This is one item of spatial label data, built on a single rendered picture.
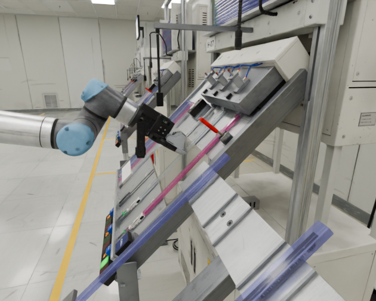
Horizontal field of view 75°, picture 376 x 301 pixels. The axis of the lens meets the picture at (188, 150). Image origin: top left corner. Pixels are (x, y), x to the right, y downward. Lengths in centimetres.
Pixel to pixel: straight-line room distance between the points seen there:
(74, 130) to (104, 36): 889
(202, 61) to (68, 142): 163
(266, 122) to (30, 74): 940
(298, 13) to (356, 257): 85
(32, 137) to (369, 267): 120
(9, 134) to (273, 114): 63
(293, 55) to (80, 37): 902
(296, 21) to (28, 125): 68
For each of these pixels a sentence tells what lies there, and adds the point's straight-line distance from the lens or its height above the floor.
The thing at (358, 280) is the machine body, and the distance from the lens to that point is 124.
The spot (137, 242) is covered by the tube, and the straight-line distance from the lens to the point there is 46.
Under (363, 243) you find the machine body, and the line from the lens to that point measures 113.
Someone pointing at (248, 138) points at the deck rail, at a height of 104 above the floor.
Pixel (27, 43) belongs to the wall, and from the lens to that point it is 984.
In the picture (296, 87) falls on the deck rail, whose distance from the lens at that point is 70.
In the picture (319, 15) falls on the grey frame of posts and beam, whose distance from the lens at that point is 68.
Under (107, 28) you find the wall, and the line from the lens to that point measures 949.
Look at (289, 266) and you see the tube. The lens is 26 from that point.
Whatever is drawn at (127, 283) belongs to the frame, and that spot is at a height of 70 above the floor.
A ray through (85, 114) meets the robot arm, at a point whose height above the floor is 109.
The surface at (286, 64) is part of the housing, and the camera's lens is 70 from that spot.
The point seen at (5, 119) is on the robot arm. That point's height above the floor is 111.
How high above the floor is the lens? 120
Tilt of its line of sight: 17 degrees down
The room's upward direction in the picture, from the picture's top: straight up
